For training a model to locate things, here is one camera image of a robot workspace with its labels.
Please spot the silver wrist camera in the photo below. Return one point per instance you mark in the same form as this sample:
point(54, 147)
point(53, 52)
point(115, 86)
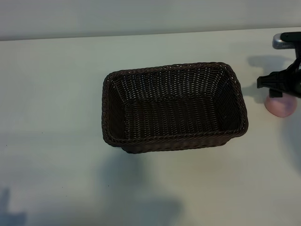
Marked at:
point(278, 43)

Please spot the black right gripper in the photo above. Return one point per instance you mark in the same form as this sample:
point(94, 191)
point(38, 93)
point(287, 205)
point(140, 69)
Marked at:
point(296, 80)

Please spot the pink peach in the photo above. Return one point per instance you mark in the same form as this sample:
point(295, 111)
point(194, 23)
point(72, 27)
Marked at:
point(281, 108)

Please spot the dark brown wicker basket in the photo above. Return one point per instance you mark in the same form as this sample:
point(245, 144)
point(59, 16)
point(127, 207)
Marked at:
point(176, 117)

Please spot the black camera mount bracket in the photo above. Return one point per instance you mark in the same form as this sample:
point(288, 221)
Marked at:
point(291, 35)

